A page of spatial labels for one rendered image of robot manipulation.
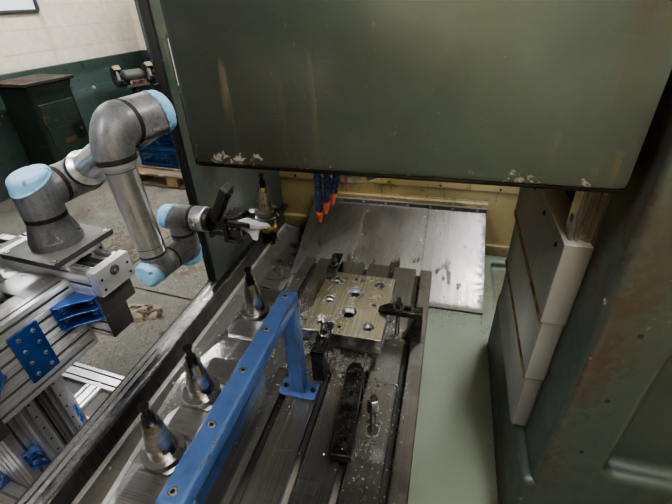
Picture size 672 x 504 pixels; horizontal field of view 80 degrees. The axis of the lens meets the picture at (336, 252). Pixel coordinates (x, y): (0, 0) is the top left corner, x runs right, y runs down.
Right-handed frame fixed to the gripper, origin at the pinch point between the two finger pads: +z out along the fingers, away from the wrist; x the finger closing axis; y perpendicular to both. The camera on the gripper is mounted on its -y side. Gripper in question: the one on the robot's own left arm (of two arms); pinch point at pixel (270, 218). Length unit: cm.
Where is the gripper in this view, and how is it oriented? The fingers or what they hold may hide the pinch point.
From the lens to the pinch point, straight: 113.9
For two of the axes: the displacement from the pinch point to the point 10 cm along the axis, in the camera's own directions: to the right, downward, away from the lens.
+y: 0.5, 8.4, 5.4
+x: -2.6, 5.3, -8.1
